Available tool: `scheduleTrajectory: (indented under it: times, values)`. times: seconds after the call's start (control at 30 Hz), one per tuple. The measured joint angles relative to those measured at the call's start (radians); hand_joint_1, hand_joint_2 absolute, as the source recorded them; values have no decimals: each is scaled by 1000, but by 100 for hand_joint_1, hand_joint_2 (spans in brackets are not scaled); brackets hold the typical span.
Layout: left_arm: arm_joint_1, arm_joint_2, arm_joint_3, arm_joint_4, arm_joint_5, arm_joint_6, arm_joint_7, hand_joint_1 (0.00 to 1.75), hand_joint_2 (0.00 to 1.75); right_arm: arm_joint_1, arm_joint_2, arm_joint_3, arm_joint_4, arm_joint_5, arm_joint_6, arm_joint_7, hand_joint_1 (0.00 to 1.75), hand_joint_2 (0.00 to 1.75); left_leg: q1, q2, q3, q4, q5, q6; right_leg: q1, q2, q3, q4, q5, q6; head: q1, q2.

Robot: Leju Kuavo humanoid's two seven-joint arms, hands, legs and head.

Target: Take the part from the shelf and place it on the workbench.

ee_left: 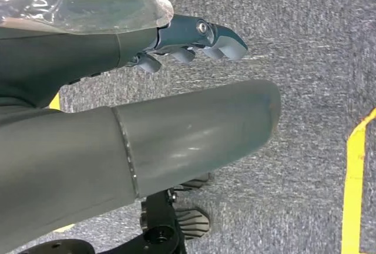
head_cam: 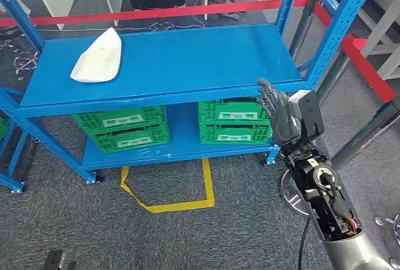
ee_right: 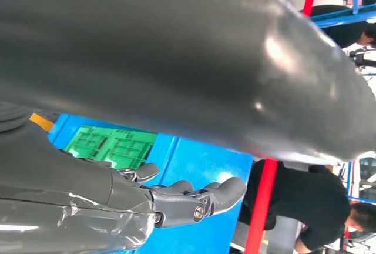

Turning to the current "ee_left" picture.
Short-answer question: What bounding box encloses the black rounded robot part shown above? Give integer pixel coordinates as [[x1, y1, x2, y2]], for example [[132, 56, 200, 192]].
[[17, 238, 96, 254]]

